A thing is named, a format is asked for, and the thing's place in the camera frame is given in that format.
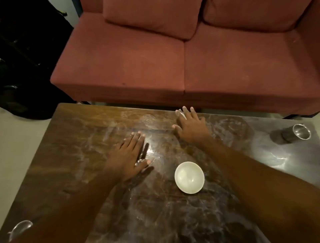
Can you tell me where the person's right hand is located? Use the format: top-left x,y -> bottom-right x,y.
172,106 -> 213,145

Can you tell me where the person's left hand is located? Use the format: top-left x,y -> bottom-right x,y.
104,131 -> 152,182

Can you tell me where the white ceramic bowl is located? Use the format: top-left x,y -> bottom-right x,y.
174,161 -> 205,195

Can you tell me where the steel cup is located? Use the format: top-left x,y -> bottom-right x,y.
7,220 -> 33,243
281,124 -> 312,144

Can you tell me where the person's left forearm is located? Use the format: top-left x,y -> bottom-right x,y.
15,163 -> 130,243

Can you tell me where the brown marbled wooden table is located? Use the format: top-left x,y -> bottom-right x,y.
0,102 -> 320,243

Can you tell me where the red fabric sofa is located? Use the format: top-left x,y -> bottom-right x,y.
50,0 -> 320,116

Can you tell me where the red sofa back cushion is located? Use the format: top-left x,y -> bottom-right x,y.
103,0 -> 204,40
203,0 -> 313,32

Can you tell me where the black bag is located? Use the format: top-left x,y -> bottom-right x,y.
0,0 -> 75,120

